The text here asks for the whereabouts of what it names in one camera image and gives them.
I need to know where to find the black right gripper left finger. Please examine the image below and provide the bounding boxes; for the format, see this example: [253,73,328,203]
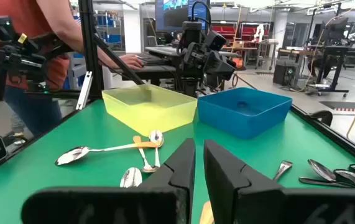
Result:
[21,138,196,224]

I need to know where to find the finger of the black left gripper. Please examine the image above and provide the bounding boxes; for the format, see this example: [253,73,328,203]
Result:
[208,52,224,78]
[220,57,237,81]

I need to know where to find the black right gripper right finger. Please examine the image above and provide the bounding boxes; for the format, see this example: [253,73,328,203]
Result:
[203,139,355,224]

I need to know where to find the red storage shelf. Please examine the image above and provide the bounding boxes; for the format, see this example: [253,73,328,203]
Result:
[211,22,271,41]

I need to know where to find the grey office desk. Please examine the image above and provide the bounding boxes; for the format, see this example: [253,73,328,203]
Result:
[111,45,240,86]

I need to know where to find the black keyboard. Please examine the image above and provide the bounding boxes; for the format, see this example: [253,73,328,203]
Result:
[135,51,173,67]

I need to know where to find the computer monitor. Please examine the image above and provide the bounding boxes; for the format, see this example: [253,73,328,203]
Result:
[154,0,211,32]

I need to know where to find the dark blue plastic bin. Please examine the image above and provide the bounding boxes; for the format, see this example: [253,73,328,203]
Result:
[197,86,293,140]

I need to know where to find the black tower computer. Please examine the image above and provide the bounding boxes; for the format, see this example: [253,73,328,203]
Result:
[272,58,303,87]

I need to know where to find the person's hand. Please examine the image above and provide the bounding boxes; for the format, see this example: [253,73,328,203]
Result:
[119,54,144,70]

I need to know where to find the yellow-green plastic bin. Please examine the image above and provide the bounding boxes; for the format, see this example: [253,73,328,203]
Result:
[101,83,198,138]

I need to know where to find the shelf with blue bins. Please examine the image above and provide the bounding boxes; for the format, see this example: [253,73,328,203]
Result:
[93,11,124,51]

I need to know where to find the black table clamp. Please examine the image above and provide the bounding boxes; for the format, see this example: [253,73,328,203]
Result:
[309,110,334,128]

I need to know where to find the black standing desk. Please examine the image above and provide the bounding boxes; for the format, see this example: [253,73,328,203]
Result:
[306,15,355,98]

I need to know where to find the striped floor strip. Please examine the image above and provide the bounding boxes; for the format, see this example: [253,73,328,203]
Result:
[319,100,355,113]

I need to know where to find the person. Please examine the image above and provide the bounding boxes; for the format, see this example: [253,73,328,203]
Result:
[0,0,144,138]

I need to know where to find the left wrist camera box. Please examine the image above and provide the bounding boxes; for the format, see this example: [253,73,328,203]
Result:
[206,30,228,52]

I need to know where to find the black diagonal frame strut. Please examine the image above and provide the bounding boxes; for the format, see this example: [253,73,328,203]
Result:
[93,33,145,86]

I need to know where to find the black table frame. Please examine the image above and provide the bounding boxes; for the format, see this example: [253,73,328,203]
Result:
[0,98,355,180]

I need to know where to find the black vertical frame post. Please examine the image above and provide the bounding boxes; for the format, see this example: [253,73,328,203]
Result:
[77,0,105,100]

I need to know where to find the silver flat bracket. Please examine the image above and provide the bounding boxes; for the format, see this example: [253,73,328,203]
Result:
[75,70,93,111]

